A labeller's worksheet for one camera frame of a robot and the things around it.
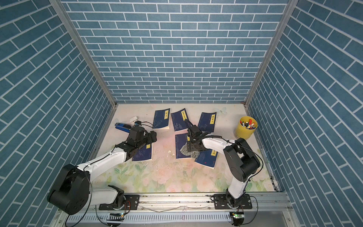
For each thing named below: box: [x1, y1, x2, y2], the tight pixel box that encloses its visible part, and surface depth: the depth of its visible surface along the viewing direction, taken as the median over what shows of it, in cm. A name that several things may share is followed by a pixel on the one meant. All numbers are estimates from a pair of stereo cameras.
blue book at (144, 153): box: [132, 143, 152, 162], surface depth 91 cm
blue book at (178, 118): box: [170, 107, 190, 132], surface depth 111 cm
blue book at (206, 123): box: [197, 111, 217, 133], surface depth 110 cm
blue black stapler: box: [114, 122, 132, 133], surface depth 104 cm
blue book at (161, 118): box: [152, 108, 171, 129], surface depth 110 cm
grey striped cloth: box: [179, 141, 201, 159], surface depth 91 cm
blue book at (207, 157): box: [194, 148, 219, 169], surface depth 91 cm
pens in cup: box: [239, 119, 256, 130], surface depth 96 cm
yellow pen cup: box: [234, 115, 259, 140], surface depth 95 cm
